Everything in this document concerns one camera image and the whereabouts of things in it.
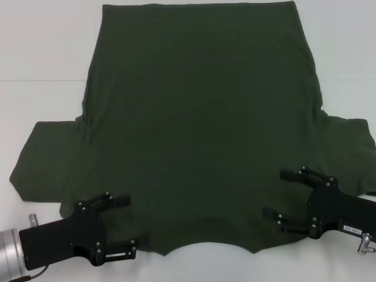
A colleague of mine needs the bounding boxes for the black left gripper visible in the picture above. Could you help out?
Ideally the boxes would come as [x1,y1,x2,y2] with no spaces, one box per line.
[19,191,151,271]

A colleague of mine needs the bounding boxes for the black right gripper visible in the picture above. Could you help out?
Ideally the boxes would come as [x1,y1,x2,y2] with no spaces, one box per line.
[262,166,376,239]

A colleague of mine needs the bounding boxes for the dark green t-shirt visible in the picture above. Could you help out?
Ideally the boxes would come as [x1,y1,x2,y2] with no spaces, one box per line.
[8,1,376,256]

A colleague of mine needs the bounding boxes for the silver right wrist cable connector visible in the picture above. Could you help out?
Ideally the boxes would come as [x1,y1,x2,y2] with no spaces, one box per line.
[356,231,376,254]

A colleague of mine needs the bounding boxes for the dark left wrist cable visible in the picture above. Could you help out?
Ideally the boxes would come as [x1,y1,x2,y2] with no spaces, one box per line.
[17,266,49,280]

